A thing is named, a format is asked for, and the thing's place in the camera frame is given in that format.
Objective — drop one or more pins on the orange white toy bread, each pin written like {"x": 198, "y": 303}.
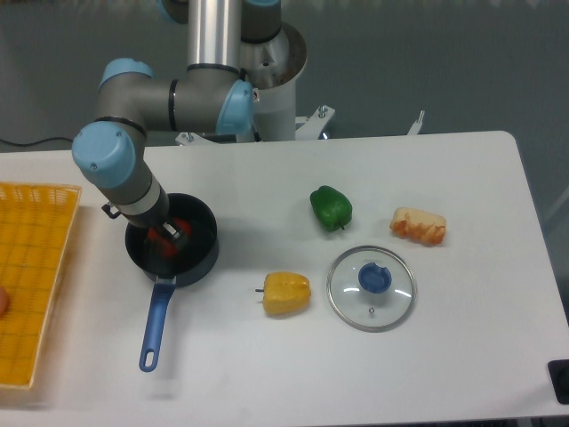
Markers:
{"x": 418, "y": 225}

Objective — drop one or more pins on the red toy bell pepper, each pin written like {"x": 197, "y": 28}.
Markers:
{"x": 169, "y": 238}

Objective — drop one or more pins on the glass lid blue knob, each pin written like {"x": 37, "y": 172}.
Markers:
{"x": 371, "y": 289}

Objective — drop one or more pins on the black device table corner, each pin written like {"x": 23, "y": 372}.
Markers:
{"x": 559, "y": 376}

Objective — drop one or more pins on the green toy bell pepper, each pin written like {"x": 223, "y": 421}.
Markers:
{"x": 332, "y": 208}

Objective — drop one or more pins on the yellow woven basket tray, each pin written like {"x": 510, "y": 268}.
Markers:
{"x": 36, "y": 220}

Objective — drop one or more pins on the yellow toy bell pepper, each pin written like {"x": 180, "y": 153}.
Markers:
{"x": 284, "y": 293}

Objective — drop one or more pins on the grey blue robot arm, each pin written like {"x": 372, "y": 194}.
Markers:
{"x": 215, "y": 97}

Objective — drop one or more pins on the dark pot blue handle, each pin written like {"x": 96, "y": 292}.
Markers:
{"x": 187, "y": 267}

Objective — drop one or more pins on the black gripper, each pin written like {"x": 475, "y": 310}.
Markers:
{"x": 156, "y": 215}

